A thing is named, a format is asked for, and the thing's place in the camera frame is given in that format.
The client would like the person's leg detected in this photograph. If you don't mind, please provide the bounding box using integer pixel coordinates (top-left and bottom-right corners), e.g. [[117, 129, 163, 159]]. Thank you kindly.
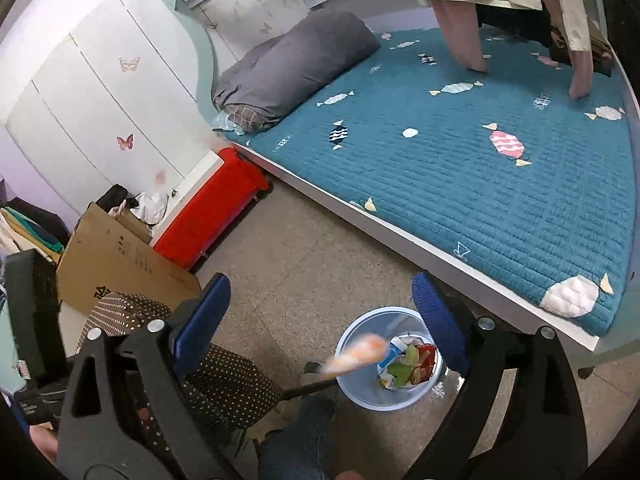
[[257, 395, 341, 480]]

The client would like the cream hanging jacket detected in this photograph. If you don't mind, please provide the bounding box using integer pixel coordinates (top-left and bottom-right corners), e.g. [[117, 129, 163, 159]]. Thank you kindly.
[[0, 210, 32, 263]]

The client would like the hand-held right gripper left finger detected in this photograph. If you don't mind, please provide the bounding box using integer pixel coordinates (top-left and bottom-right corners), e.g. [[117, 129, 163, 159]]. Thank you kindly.
[[56, 272, 246, 480]]

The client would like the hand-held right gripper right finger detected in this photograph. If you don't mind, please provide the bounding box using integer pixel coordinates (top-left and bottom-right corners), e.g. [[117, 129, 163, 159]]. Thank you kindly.
[[400, 270, 591, 480]]

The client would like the black bag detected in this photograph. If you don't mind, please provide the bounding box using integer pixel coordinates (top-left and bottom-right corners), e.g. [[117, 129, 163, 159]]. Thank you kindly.
[[95, 184, 130, 213]]

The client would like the dark cloth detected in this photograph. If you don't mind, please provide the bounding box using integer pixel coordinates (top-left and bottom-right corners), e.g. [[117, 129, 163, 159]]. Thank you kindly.
[[475, 5, 613, 77]]

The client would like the blue white carton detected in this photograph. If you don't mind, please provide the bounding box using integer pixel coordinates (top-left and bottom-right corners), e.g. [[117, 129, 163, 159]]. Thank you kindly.
[[378, 336, 417, 389]]

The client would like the red wrapper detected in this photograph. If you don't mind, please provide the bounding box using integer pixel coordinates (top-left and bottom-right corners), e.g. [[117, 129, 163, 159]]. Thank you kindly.
[[416, 344, 437, 381]]

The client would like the green hanging garment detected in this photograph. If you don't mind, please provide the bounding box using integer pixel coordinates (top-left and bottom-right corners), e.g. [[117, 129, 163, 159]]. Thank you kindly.
[[10, 208, 62, 242]]

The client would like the grey duvet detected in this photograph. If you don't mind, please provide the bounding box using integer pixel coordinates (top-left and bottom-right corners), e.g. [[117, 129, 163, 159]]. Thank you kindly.
[[211, 9, 382, 133]]

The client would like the brown cardboard box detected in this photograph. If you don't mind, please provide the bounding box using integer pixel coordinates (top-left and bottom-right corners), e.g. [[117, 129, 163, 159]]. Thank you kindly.
[[56, 201, 202, 313]]

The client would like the orange wrapper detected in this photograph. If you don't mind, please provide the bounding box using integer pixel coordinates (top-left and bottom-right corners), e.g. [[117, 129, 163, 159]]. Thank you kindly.
[[318, 332, 390, 381]]

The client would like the yellow hanging garment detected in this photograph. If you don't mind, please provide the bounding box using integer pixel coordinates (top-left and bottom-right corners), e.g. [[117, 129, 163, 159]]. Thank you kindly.
[[30, 236, 67, 255]]

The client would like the person's left hand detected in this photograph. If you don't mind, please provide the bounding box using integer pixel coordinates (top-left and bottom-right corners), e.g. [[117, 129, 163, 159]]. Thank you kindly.
[[27, 422, 58, 463]]

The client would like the pink hanging garment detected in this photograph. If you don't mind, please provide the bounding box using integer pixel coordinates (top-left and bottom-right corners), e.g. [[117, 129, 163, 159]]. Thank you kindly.
[[431, 0, 488, 73]]

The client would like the light blue plastic bin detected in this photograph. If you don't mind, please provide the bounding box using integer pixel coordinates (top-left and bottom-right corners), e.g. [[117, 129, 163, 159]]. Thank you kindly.
[[334, 306, 443, 407]]

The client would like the white cloth bag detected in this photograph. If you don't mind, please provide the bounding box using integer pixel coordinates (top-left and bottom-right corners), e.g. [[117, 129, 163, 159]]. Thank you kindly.
[[130, 192, 168, 225]]

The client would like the white wardrobe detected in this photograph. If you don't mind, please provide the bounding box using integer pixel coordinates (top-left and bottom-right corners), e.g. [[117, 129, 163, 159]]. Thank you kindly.
[[5, 0, 226, 221]]

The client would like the light blue cloth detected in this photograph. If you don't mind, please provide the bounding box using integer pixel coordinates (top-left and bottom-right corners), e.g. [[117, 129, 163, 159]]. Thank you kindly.
[[215, 112, 247, 136]]

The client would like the teal quilted mattress pad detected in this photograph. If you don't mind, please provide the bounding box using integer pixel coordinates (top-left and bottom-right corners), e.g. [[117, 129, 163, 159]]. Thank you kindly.
[[247, 27, 636, 336]]

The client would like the green wrapper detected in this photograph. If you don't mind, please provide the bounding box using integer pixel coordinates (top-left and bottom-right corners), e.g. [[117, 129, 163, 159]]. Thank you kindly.
[[387, 344, 423, 383]]

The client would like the red storage box white lid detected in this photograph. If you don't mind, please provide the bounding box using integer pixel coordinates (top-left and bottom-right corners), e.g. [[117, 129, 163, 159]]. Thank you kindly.
[[151, 147, 274, 271]]

